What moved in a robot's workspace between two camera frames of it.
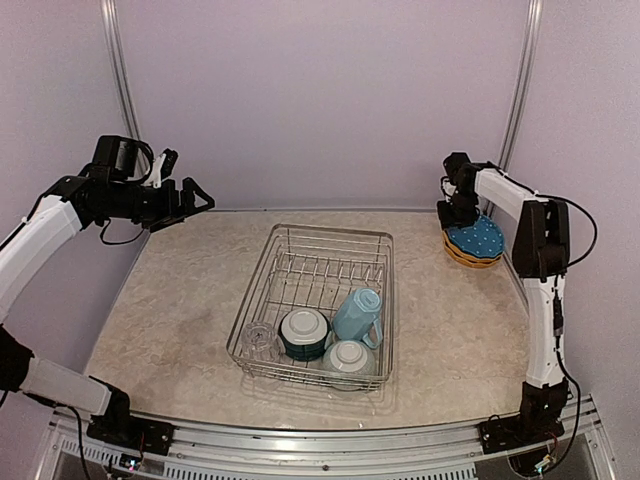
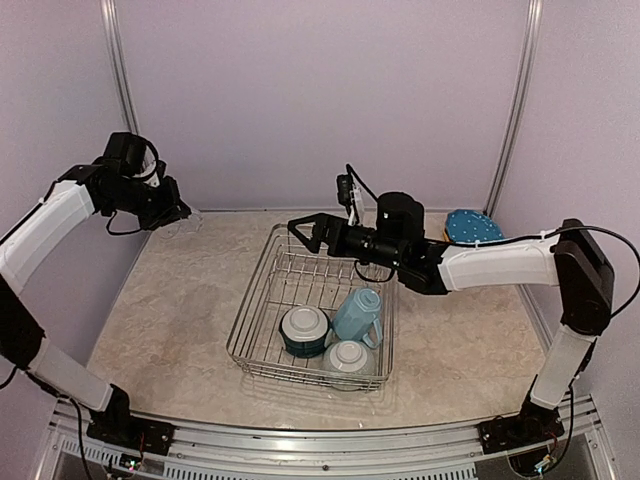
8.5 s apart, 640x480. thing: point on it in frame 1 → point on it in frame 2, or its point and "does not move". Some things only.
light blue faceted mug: x=356 y=315 does not move
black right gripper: x=446 y=219 → x=320 y=230
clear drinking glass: x=261 y=342 → x=194 y=223
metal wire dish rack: x=321 y=309 does not move
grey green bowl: x=349 y=358 does not move
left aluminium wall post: x=117 y=52 does not move
